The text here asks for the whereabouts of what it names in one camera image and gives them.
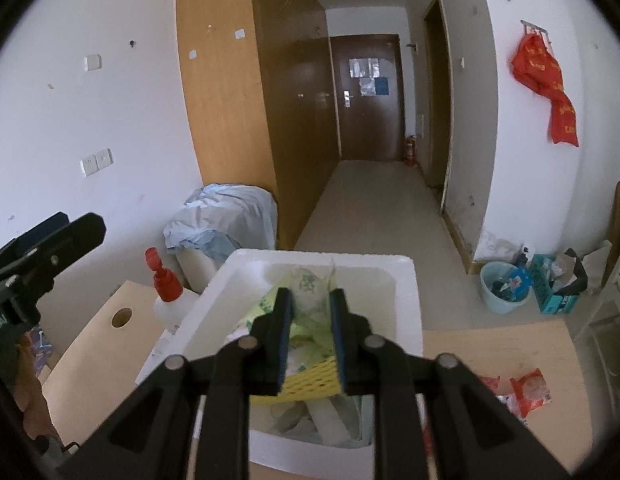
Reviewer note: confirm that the printed magazine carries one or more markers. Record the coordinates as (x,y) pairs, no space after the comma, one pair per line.
(40,350)

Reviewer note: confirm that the long red plastic bag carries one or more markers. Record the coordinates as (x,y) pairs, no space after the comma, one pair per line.
(563,120)

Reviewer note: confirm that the black plastic bag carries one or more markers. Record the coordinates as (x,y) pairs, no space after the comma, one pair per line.
(577,272)

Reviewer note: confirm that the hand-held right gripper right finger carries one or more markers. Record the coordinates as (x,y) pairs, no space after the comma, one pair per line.
(342,350)

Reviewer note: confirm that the brown side door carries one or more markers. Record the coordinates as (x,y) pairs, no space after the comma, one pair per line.
(437,110)

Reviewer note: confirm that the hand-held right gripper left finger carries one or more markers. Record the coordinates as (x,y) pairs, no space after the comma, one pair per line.
(282,345)

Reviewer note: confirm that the red snack packet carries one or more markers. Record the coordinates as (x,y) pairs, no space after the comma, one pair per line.
(532,390)

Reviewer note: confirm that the white lotion pump bottle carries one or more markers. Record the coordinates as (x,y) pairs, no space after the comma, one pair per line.
(170,305)

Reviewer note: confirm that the blue door notice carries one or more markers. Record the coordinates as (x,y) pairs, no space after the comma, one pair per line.
(381,86)

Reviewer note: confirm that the white foam box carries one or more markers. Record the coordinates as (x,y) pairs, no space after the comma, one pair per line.
(215,300)

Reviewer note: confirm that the teal plastic basket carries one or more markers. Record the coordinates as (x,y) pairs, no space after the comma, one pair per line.
(544,290)

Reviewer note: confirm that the dark brown entry door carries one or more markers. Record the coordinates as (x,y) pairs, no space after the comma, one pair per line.
(370,125)

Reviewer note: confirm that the metal wall hook rack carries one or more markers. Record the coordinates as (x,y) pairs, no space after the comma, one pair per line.
(535,29)

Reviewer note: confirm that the small red packet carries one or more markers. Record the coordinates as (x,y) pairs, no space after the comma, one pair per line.
(494,387)

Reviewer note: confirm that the red fire extinguisher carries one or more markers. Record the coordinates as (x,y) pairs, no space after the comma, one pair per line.
(411,152)

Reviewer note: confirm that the green floral tissue pack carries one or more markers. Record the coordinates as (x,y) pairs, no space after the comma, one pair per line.
(310,322)

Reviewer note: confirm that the light blue plastic basin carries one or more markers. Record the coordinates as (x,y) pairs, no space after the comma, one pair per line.
(489,295)

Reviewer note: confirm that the white double wall socket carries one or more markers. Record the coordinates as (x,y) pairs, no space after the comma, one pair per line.
(96,161)

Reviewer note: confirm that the yellow sponge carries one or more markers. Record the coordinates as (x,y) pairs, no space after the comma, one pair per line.
(310,382)

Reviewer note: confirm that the wooden wardrobe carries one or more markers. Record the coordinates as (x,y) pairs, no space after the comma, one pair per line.
(225,110)

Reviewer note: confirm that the light blue bedding pile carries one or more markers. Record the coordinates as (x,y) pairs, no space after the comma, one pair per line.
(225,215)

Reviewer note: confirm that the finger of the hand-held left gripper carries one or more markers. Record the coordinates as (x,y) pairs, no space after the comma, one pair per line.
(65,245)
(40,230)

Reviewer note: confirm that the person's left hand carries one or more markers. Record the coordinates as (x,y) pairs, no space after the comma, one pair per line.
(30,390)

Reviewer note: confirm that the grey door notice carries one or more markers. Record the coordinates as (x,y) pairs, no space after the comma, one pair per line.
(364,67)

